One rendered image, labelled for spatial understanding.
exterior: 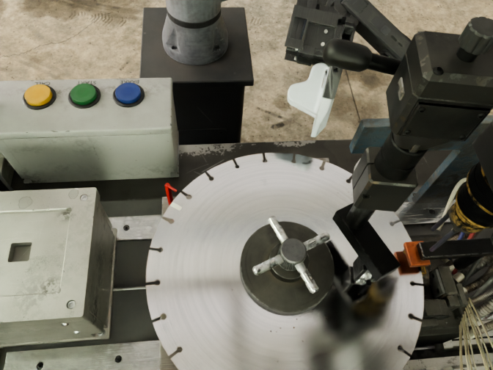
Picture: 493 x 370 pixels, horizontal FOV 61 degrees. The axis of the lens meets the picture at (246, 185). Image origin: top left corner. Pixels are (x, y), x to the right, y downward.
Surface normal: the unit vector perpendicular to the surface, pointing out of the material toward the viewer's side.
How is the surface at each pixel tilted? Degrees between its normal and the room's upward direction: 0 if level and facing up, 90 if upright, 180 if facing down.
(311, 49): 34
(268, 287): 5
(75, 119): 0
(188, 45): 72
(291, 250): 0
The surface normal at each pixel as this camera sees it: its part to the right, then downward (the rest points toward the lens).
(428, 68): -0.66, -0.42
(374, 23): -0.10, 0.08
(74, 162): 0.09, 0.86
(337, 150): 0.06, -0.50
